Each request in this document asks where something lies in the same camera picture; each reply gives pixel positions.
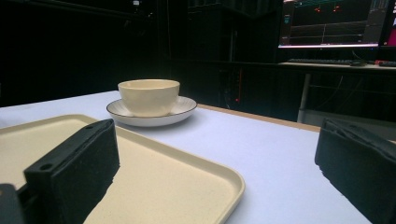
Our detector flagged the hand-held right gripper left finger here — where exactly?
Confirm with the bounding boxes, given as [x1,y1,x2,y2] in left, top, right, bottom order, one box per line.
[23,118,120,224]

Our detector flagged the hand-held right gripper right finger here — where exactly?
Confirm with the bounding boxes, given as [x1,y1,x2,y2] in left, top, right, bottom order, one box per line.
[314,118,396,224]

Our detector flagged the cream tray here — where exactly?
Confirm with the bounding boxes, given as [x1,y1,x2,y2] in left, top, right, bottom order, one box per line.
[0,113,247,224]

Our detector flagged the cream bowl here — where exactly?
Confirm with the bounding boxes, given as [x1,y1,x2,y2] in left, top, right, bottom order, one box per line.
[117,78,181,118]

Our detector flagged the white plate with dark rim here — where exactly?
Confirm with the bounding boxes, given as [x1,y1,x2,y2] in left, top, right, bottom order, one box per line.
[106,95,198,128]

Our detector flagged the desk with metal legs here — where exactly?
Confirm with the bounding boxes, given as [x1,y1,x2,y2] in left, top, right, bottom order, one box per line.
[276,61,396,124]

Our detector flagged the black keyboard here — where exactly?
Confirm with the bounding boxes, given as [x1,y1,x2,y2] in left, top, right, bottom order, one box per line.
[287,58,354,66]

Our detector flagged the computer monitor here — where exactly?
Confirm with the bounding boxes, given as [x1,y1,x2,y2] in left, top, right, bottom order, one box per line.
[277,0,390,49]

